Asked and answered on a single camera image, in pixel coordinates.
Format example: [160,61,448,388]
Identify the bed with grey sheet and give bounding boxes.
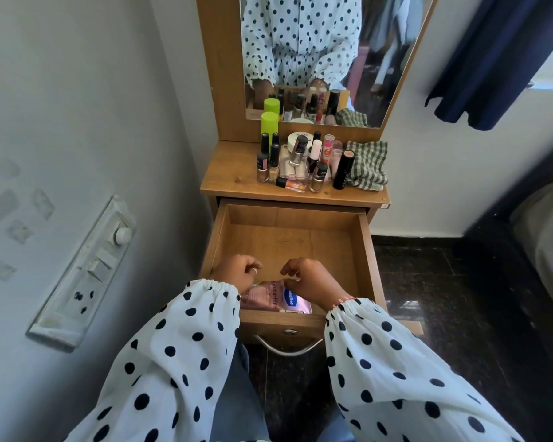
[461,133,553,327]

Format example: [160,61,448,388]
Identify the person's left forearm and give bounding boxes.
[65,279,242,442]

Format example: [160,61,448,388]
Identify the pink glass bottle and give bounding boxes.
[329,141,345,178]

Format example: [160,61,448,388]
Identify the mirror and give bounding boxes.
[239,0,430,130]

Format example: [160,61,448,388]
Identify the metal drawer handle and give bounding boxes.
[254,334,324,358]

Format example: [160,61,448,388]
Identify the lime green bottle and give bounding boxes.
[260,111,280,144]

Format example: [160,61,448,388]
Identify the wooden drawer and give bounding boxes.
[198,199,388,350]

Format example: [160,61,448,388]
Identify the white cream jar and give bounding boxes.
[287,131,314,153]

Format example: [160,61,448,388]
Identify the person's left hand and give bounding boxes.
[210,254,262,295]

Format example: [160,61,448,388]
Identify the black cosmetic tube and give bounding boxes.
[332,150,356,191]

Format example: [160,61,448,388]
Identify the person's right forearm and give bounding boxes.
[324,297,527,442]

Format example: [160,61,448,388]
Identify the navy blue curtain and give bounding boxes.
[424,0,553,132]

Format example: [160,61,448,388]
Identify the pink lotion bottle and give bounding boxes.
[240,280,313,315]

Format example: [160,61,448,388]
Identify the blue jeans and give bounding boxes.
[209,340,356,442]

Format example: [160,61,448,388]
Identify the group of nail polish bottles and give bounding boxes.
[256,131,329,194]

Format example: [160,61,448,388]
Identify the person's right hand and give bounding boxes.
[280,258,351,312]

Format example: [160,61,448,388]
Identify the wooden dressing table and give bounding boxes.
[195,0,440,351]

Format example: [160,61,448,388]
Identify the green checked cloth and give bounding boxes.
[345,141,389,192]

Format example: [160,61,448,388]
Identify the white wall switchboard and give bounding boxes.
[27,195,137,353]

